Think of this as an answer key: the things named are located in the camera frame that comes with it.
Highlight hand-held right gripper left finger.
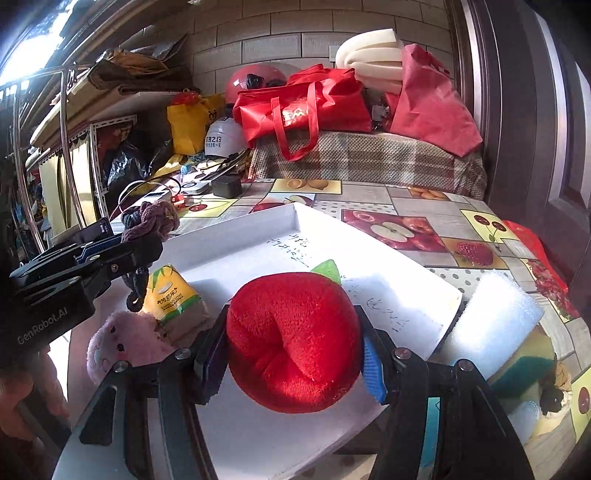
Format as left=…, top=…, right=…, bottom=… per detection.
left=51, top=304, right=232, bottom=480

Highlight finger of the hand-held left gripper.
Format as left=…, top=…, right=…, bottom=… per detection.
left=9, top=236, right=164, bottom=283
left=17, top=264, right=154, bottom=306

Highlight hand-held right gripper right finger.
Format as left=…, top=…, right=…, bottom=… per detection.
left=352, top=305, right=536, bottom=480

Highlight yellow tissue pack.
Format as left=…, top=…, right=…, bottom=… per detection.
left=142, top=264, right=214, bottom=348

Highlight pink plush toy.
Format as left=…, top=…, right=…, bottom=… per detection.
left=87, top=310, right=177, bottom=387

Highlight red plush apple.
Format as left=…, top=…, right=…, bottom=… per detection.
left=226, top=260, right=364, bottom=415

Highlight white foam block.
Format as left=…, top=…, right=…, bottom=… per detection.
left=436, top=271, right=546, bottom=371

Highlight white cardboard box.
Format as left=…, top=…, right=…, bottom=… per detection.
left=69, top=203, right=465, bottom=480

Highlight person's left hand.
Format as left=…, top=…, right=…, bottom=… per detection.
left=0, top=350, right=71, bottom=444

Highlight black smartphone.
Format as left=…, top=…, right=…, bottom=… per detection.
left=51, top=217, right=114, bottom=248

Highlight yellow cloth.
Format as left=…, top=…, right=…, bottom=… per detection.
left=38, top=143, right=100, bottom=232

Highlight white electronic device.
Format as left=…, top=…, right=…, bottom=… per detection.
left=113, top=191, right=174, bottom=232

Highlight black plastic bag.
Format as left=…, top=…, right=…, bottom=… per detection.
left=102, top=137, right=172, bottom=195

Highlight metal angle shelf rack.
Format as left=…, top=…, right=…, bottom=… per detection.
left=27, top=114, right=139, bottom=232

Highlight black power adapter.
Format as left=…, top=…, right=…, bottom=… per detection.
left=211, top=175, right=243, bottom=199

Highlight yellow shopping bag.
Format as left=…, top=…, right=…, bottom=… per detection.
left=167, top=91, right=225, bottom=156

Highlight fruit print tablecloth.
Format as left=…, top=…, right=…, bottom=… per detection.
left=175, top=178, right=591, bottom=462

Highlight white helmet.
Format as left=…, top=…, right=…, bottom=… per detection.
left=204, top=116, right=251, bottom=159

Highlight small brown toy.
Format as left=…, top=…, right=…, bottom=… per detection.
left=539, top=362, right=574, bottom=417

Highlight folded brown sacks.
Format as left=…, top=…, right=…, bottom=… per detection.
left=87, top=45, right=195, bottom=99

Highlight plaid covered bench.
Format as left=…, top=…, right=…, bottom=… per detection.
left=248, top=130, right=488, bottom=200

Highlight bright window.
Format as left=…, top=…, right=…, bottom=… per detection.
left=0, top=0, right=80, bottom=89

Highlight red helmet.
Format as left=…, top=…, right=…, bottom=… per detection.
left=225, top=64, right=302, bottom=108

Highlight red tote bag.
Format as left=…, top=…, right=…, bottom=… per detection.
left=232, top=64, right=373, bottom=162

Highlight plain red fabric bag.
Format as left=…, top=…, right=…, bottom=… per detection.
left=385, top=44, right=484, bottom=158

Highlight dark brown door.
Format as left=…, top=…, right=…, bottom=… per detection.
left=449, top=0, right=591, bottom=287

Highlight white foam roll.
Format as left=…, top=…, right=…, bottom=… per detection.
left=335, top=28, right=408, bottom=96

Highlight black cable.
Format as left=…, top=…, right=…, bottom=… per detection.
left=117, top=176, right=186, bottom=219

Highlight chrome metal rail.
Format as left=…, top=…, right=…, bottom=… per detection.
left=13, top=66, right=108, bottom=232

